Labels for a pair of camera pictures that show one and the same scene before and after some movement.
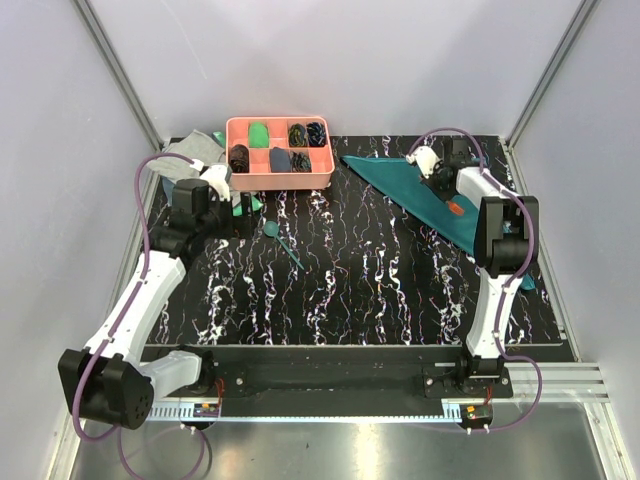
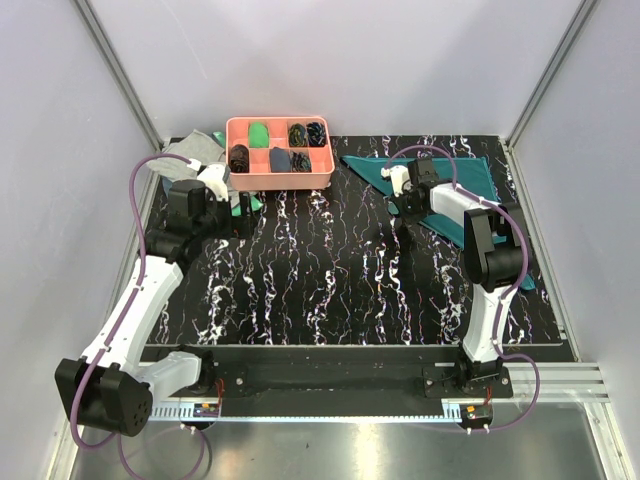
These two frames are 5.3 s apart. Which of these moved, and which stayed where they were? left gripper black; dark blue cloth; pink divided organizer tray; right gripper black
Moved: right gripper black
Stayed: pink divided organizer tray; left gripper black; dark blue cloth
